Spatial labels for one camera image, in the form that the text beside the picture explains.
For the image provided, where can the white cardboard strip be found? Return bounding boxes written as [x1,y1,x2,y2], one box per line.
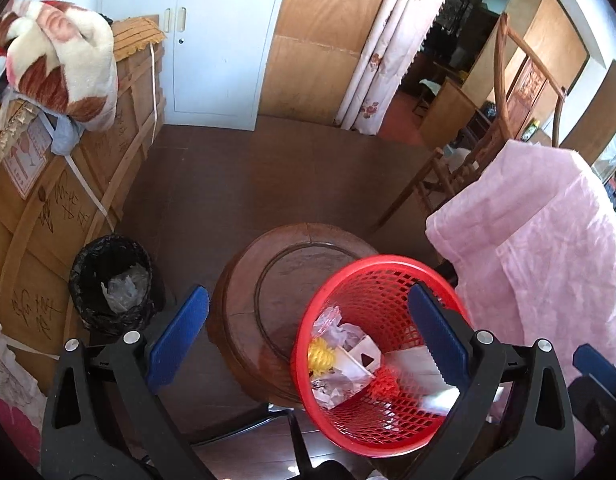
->
[334,335,382,386]

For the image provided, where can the red mesh net trash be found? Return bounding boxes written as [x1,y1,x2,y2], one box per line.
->
[368,365,400,402]

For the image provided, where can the black lined trash bin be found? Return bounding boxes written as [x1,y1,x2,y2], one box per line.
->
[68,234,156,337]

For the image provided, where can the yellow mesh net trash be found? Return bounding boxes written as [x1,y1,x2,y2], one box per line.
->
[307,337,336,378]

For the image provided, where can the round wooden stool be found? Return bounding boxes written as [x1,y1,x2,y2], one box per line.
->
[206,223,378,408]

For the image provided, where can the red mesh waste basket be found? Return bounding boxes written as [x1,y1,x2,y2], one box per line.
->
[291,255,468,458]

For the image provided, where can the pink floral tablecloth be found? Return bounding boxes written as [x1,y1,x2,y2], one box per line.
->
[425,141,616,382]

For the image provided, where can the wooden crate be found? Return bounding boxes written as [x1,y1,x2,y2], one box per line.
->
[0,15,167,391]

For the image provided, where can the wooden chair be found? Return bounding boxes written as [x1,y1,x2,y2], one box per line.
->
[370,13,566,233]

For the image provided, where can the floral fleece blanket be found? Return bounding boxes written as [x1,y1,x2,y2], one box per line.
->
[0,0,118,131]

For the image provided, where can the white cabinet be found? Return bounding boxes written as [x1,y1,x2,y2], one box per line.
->
[100,0,283,131]

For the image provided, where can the floral curtain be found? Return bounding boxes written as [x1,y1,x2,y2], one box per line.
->
[334,0,445,136]

